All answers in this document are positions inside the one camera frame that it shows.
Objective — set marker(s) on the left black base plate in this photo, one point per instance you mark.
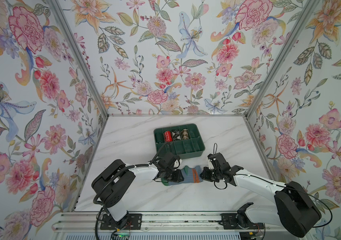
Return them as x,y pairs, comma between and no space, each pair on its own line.
129,222

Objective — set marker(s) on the red rolled sock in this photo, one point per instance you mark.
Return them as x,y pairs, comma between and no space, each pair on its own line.
168,136

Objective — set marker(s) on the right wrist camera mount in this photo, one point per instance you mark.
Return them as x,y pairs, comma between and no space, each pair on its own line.
210,165

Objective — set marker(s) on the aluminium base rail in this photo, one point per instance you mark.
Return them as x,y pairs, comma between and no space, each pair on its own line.
164,221

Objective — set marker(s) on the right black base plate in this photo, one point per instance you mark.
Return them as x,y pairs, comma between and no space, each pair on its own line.
239,220

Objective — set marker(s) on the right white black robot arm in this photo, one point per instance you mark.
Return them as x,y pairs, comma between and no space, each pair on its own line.
292,207

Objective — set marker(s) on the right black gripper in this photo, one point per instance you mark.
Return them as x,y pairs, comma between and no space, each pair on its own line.
205,174

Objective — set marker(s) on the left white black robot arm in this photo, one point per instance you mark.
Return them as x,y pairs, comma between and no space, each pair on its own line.
111,185

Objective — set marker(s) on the green plastic divider tray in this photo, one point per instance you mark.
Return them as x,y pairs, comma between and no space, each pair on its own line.
186,149

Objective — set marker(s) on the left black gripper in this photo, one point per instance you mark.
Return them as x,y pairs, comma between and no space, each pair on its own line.
177,177

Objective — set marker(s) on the blue green orange sock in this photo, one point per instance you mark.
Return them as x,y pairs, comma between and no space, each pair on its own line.
190,176

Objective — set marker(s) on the black white patterned rolled sock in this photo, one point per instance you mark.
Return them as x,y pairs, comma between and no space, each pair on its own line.
176,135

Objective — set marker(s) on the brown patterned rolled sock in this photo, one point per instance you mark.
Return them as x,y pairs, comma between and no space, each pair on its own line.
185,134

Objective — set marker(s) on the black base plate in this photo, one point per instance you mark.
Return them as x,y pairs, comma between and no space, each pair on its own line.
129,222
239,220

